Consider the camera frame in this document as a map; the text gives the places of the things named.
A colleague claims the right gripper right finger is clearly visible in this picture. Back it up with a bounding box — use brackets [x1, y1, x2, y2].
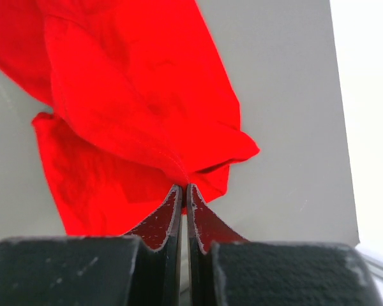
[186, 184, 383, 305]

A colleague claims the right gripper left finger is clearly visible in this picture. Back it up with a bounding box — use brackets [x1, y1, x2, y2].
[0, 186, 183, 305]

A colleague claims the red t shirt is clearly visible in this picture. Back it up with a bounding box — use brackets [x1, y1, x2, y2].
[0, 1, 259, 236]

